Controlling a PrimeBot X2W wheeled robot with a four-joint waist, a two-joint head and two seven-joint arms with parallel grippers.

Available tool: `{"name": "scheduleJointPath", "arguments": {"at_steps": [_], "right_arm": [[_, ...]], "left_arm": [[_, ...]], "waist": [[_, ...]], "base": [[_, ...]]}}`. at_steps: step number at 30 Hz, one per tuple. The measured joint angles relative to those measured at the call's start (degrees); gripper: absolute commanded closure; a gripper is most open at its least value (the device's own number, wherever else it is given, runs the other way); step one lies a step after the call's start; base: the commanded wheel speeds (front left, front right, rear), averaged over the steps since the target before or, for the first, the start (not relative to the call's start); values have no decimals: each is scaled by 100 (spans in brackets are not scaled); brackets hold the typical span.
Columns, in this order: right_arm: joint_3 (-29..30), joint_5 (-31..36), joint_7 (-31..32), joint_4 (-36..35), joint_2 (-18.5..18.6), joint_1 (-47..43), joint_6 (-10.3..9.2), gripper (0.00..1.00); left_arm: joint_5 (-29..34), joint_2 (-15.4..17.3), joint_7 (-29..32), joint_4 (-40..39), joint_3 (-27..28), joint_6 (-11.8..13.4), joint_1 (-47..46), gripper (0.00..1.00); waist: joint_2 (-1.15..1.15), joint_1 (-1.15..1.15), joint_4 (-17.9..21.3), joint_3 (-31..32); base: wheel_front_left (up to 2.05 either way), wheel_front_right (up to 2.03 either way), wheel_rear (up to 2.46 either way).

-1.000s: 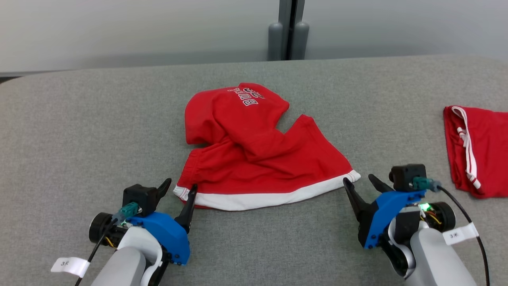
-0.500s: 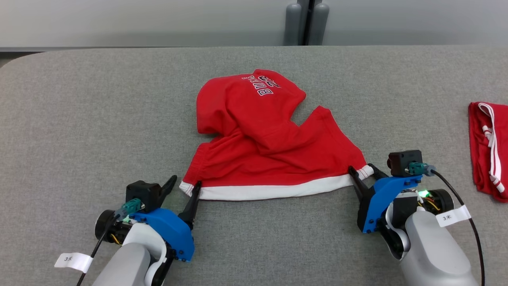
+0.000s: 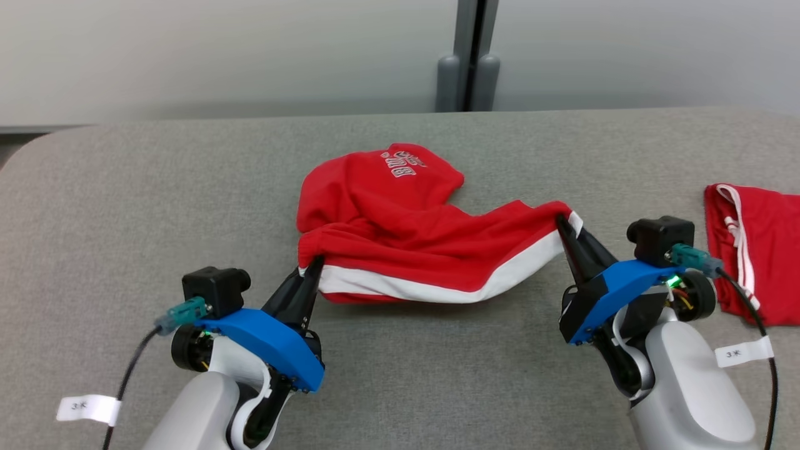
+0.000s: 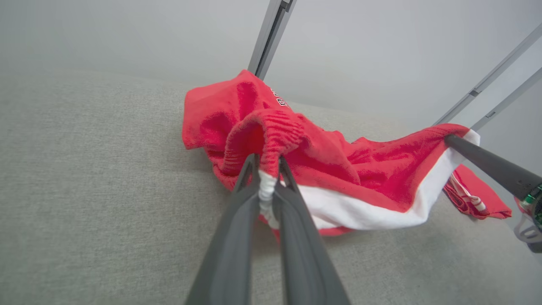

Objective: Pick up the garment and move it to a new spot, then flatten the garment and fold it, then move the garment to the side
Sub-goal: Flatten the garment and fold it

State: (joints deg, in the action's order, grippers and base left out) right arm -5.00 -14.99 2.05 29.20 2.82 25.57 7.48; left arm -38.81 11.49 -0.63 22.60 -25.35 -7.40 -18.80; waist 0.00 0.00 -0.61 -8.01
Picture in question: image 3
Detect white cable tag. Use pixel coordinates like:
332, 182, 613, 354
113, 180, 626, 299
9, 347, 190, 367
714, 336, 774, 368
56, 395, 121, 427

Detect black right cable teal plug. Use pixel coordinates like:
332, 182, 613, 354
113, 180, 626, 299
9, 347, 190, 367
666, 244, 779, 450

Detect red white lettered t-shirt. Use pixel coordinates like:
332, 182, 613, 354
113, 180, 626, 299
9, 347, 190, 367
704, 183, 800, 327

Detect white left cable tag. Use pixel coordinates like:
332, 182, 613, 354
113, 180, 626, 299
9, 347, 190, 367
56, 395, 121, 427

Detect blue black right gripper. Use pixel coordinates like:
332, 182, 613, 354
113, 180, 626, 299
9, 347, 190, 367
555, 214, 688, 346

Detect grey wall baseboard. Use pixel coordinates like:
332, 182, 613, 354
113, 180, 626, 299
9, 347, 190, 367
0, 124, 94, 134

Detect red shorts with white stripe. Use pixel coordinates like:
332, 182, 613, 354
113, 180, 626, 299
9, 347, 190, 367
296, 143, 585, 305

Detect black left cable teal plug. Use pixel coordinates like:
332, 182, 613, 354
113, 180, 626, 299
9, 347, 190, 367
100, 297, 208, 450

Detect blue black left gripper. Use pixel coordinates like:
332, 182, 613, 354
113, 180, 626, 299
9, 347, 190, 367
199, 255, 326, 394

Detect grey partition post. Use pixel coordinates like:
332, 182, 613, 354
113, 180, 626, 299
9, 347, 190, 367
436, 0, 501, 113

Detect black cable teal plug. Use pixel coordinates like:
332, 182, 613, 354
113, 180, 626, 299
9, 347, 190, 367
100, 297, 208, 450
666, 244, 779, 450

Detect white right cable tag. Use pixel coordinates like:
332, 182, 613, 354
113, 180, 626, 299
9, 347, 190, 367
714, 336, 774, 368

